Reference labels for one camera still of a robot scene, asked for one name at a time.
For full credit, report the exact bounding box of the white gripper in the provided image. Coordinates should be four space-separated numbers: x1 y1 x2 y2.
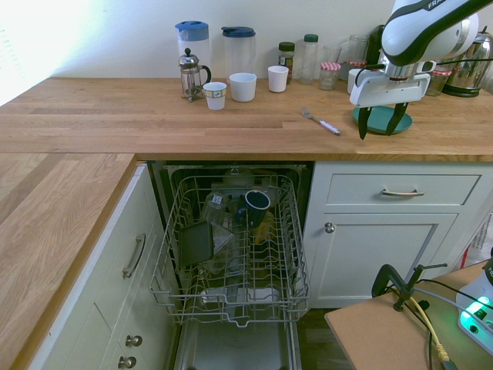
349 71 431 141

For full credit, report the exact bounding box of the white handled metal fork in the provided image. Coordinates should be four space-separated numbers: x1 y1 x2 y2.
301 106 342 136

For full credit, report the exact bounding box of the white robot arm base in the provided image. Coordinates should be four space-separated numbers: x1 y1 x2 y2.
456 257 493 348

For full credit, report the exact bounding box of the stainless dishwasher door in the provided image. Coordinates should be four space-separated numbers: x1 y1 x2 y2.
173 308 304 370

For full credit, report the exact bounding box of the teal plate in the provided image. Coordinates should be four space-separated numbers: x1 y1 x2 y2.
352 104 414 136

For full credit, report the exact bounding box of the glass jar red checkered lid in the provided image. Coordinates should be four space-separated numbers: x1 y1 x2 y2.
319 61 343 92
425 69 452 97
340 59 367 82

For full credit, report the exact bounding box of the tall clear glass jar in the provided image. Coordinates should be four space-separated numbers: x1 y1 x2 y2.
348 34 371 62

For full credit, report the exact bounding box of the black shaker bottle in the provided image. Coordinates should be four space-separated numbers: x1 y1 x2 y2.
365 25 386 66

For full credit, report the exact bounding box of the clear drinking glass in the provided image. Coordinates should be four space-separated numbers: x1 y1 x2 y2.
322 45 343 74

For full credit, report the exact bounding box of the clear bottle green lid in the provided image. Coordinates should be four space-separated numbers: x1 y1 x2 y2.
300 33 320 86

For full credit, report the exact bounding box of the stainless steel electric kettle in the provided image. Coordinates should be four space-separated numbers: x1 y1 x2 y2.
442 29 493 97

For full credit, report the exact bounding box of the white ribbed cup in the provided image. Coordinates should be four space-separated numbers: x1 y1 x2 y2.
267 65 290 93

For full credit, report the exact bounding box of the dark spice jar green lid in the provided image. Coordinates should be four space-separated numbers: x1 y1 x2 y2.
277 41 296 84

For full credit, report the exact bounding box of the wide white mug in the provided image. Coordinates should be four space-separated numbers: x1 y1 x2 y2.
229 72 258 103

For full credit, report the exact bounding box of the dark blue mug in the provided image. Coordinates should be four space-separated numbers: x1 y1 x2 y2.
244 189 272 228

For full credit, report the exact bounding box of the black C-clamp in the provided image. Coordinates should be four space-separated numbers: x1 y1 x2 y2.
371 263 448 312

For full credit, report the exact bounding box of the white plastic bag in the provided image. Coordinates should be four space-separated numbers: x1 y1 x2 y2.
461 210 493 271

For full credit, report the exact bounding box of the clear pitcher dark blue lid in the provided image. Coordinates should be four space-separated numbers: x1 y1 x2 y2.
220 25 257 84

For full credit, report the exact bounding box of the yellow dish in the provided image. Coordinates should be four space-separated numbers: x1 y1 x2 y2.
252 210 286 246

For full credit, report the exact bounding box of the patterned paper cup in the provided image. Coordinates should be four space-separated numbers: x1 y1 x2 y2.
203 82 227 112

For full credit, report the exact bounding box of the clear glass with label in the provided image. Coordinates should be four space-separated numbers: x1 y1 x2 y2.
200 191 232 228

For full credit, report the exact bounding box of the glass French press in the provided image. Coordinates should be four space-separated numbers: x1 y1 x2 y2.
177 47 213 103

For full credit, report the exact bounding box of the clear plastic container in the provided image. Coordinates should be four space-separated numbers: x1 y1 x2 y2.
200 225 247 274

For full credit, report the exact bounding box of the clear pitcher light blue lid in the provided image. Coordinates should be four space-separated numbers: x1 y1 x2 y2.
175 20 211 88

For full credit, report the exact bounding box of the brown wooden robot board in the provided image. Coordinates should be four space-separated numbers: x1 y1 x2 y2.
324 260 493 370

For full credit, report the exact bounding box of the black plastic container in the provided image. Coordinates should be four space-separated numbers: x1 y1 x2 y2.
177 221 215 267

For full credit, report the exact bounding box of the metal drawer bar handle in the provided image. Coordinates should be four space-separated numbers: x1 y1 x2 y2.
122 233 146 279
381 188 424 197

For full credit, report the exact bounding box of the grey wire dishwasher rack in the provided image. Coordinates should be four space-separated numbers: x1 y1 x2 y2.
149 173 311 328

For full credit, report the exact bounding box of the yellow cable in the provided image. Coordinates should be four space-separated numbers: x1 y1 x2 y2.
407 294 450 363

